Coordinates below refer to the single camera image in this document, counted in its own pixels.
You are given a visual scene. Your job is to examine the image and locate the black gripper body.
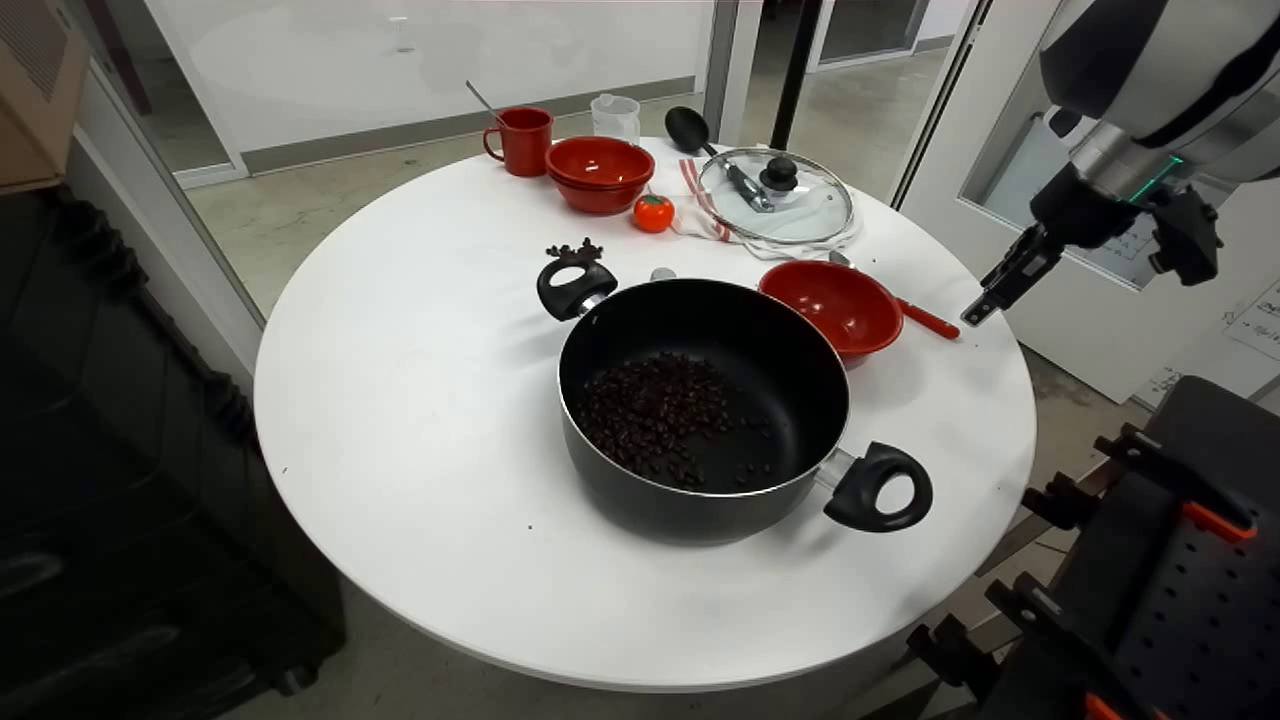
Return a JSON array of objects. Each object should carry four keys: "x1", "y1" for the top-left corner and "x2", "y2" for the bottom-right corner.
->
[{"x1": 1026, "y1": 158, "x2": 1144, "y2": 257}]

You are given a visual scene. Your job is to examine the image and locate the shallow red bowl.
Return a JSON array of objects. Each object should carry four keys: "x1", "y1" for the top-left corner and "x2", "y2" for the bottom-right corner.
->
[{"x1": 755, "y1": 257, "x2": 908, "y2": 364}]

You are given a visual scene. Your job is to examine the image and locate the black cooking pot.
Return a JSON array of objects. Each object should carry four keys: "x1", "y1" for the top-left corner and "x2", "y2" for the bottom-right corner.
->
[{"x1": 532, "y1": 252, "x2": 934, "y2": 548}]

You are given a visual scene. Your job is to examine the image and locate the deep red bowl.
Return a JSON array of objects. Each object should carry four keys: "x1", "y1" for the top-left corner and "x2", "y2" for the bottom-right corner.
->
[{"x1": 539, "y1": 131, "x2": 658, "y2": 220}]

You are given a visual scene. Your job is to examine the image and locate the black tripod pole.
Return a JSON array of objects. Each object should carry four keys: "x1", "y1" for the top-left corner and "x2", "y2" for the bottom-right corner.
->
[{"x1": 768, "y1": 0, "x2": 823, "y2": 150}]

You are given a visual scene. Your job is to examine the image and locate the black plastic serving spoon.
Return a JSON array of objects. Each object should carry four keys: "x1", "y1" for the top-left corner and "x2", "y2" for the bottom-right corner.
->
[{"x1": 658, "y1": 105, "x2": 774, "y2": 217}]

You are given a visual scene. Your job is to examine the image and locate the small orange toy tomato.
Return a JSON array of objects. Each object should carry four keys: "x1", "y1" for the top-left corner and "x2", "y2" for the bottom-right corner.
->
[{"x1": 628, "y1": 191, "x2": 680, "y2": 235}]

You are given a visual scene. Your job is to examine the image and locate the dark coffee beans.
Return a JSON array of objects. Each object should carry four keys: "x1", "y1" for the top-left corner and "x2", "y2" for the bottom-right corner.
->
[{"x1": 572, "y1": 349, "x2": 790, "y2": 491}]

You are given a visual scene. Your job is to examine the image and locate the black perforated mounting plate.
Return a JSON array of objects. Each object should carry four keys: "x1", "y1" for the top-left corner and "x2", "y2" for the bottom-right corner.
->
[{"x1": 1010, "y1": 370, "x2": 1280, "y2": 720}]

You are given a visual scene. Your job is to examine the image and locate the clear plastic cup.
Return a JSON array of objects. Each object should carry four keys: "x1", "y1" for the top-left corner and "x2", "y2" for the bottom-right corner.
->
[{"x1": 588, "y1": 90, "x2": 644, "y2": 145}]

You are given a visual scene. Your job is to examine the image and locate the red mug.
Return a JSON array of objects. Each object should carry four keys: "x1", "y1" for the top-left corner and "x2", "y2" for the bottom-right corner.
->
[{"x1": 480, "y1": 105, "x2": 556, "y2": 179}]

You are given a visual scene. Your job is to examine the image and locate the cardboard box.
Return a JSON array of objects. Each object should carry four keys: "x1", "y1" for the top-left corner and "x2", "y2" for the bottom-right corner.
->
[{"x1": 0, "y1": 0, "x2": 91, "y2": 197}]

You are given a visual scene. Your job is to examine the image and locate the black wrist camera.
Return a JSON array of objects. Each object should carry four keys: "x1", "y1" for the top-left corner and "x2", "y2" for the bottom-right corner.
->
[{"x1": 1148, "y1": 177, "x2": 1224, "y2": 293}]

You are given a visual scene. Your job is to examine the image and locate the orange-handled black clamp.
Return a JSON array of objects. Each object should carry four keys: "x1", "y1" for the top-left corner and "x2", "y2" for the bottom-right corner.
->
[
  {"x1": 1014, "y1": 425, "x2": 1262, "y2": 552},
  {"x1": 902, "y1": 570, "x2": 1151, "y2": 720}
]

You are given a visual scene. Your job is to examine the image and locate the grey metal door frame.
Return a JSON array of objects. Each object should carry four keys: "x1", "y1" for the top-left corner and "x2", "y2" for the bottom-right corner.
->
[{"x1": 700, "y1": 0, "x2": 768, "y2": 148}]

